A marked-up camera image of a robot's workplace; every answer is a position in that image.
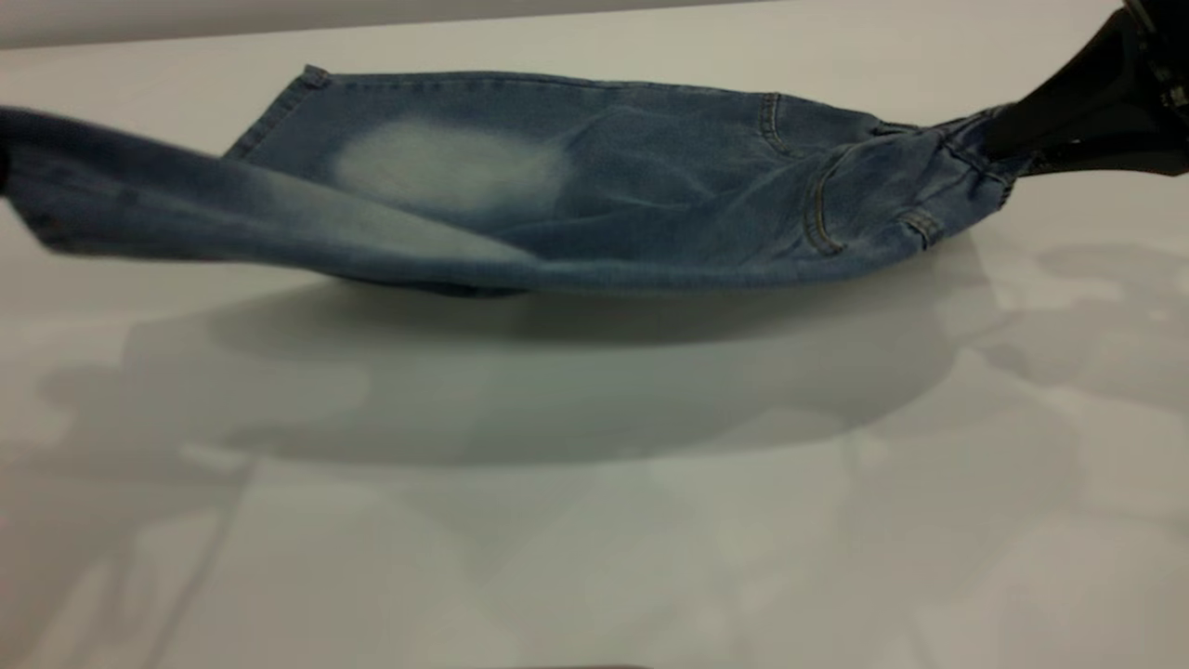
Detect blue faded denim pants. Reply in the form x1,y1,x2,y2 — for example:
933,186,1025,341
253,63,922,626
0,65,1032,298

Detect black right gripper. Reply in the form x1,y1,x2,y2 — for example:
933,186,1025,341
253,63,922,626
986,0,1189,177

